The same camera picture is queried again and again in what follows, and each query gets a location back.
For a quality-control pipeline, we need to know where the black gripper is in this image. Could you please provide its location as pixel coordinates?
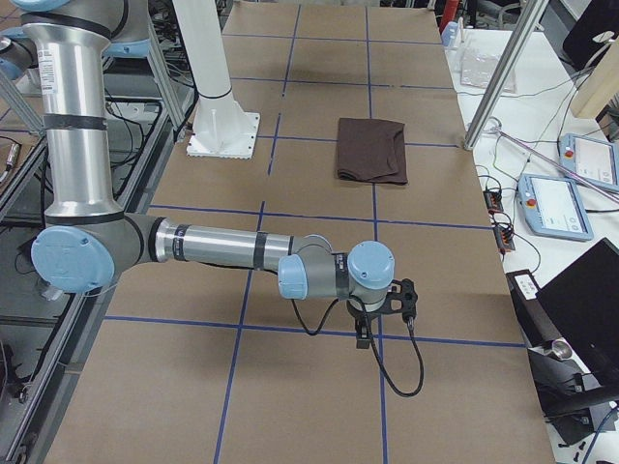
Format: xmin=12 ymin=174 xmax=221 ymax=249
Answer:
xmin=346 ymin=295 xmax=391 ymax=349

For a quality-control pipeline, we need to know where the brown t-shirt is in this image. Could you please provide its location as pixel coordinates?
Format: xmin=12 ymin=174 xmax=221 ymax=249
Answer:
xmin=336 ymin=118 xmax=408 ymax=186

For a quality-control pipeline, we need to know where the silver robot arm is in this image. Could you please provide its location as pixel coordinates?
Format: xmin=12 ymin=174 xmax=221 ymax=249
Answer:
xmin=1 ymin=1 xmax=151 ymax=80
xmin=19 ymin=1 xmax=403 ymax=348

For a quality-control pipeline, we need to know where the near black orange connector box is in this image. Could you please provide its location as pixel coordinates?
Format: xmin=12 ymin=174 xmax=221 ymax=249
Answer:
xmin=492 ymin=222 xmax=516 ymax=255

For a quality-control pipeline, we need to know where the black orange connector box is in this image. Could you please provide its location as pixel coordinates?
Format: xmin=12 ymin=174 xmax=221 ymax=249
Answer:
xmin=483 ymin=187 xmax=505 ymax=214
xmin=492 ymin=222 xmax=516 ymax=255

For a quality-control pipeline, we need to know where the far black orange connector box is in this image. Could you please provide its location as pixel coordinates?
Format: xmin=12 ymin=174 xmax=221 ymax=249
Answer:
xmin=483 ymin=187 xmax=505 ymax=214

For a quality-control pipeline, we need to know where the black monitor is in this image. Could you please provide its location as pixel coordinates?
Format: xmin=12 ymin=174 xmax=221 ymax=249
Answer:
xmin=537 ymin=238 xmax=618 ymax=385

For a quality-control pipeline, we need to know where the near blue teach pendant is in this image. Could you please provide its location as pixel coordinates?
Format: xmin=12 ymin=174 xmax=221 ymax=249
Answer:
xmin=517 ymin=174 xmax=594 ymax=242

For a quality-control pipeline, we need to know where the blue teach pendant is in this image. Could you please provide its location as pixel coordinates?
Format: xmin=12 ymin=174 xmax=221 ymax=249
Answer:
xmin=517 ymin=174 xmax=594 ymax=242
xmin=559 ymin=133 xmax=618 ymax=193

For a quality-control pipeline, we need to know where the grabber stick white claw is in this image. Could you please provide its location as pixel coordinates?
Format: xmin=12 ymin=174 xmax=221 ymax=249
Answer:
xmin=483 ymin=118 xmax=619 ymax=197

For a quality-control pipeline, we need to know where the far blue teach pendant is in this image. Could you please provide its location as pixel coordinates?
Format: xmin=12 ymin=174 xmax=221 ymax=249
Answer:
xmin=559 ymin=133 xmax=618 ymax=193

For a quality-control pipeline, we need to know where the red cylinder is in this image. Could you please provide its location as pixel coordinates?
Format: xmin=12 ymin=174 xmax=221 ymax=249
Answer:
xmin=439 ymin=0 xmax=459 ymax=32

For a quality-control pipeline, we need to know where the black camera cable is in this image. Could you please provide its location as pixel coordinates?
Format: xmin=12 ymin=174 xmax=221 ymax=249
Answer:
xmin=292 ymin=294 xmax=426 ymax=398

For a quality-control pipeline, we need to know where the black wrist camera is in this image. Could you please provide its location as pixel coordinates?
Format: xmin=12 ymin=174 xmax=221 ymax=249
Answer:
xmin=389 ymin=278 xmax=418 ymax=323

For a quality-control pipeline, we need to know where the black camera tripod mount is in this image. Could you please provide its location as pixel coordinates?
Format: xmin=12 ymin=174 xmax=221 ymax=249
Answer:
xmin=527 ymin=348 xmax=618 ymax=445

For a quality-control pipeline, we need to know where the white pedestal column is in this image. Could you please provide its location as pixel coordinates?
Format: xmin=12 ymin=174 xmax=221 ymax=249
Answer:
xmin=173 ymin=0 xmax=260 ymax=160

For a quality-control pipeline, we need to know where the aluminium frame post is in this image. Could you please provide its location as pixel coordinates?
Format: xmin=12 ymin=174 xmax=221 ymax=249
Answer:
xmin=463 ymin=0 xmax=549 ymax=151

